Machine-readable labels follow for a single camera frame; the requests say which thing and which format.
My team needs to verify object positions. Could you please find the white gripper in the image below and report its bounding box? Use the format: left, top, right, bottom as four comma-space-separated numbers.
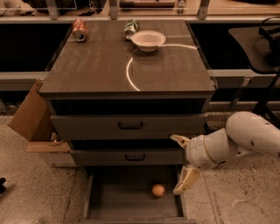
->
171, 135, 217, 195

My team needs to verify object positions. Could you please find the orange fruit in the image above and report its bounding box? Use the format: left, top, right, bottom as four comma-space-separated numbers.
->
151, 184, 165, 197

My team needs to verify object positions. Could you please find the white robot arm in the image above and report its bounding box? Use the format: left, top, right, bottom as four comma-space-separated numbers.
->
171, 111, 280, 195

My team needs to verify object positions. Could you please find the grey middle drawer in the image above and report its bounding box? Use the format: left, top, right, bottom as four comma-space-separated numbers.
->
70, 148, 183, 166

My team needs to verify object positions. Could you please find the grey top drawer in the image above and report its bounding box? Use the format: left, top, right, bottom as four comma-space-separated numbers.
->
51, 114, 207, 140

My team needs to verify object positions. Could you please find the grey open bottom drawer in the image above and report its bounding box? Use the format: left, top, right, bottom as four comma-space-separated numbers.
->
83, 165, 196, 224

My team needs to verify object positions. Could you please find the grey drawer cabinet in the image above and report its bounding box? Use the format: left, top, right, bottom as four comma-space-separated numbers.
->
38, 19, 217, 169

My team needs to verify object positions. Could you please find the white paper bowl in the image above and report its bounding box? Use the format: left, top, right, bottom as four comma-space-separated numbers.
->
131, 31, 165, 53

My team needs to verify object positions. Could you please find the black rolling stand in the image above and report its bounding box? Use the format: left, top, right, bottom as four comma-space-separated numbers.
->
228, 17, 280, 127

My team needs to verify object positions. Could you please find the green soda can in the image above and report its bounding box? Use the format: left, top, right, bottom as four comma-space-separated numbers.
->
123, 19, 140, 40

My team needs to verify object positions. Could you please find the brown cardboard box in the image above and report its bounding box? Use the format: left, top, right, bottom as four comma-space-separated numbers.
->
7, 79, 77, 169

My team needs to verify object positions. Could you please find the red soda can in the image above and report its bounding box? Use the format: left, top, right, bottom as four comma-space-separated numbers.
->
72, 19, 88, 42

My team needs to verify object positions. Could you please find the black object on floor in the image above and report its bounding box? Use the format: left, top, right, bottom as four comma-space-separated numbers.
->
0, 178, 6, 194

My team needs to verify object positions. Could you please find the black middle drawer handle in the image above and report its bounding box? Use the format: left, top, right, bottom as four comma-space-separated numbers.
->
125, 154, 146, 161

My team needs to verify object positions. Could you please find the black drawer handle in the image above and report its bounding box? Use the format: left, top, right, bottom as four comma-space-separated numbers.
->
125, 154, 146, 161
118, 122, 144, 130

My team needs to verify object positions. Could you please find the black top drawer handle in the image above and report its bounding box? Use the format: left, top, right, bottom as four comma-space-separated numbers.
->
118, 122, 144, 130

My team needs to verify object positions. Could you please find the metal railing frame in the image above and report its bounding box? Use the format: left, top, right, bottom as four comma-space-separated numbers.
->
0, 0, 280, 22

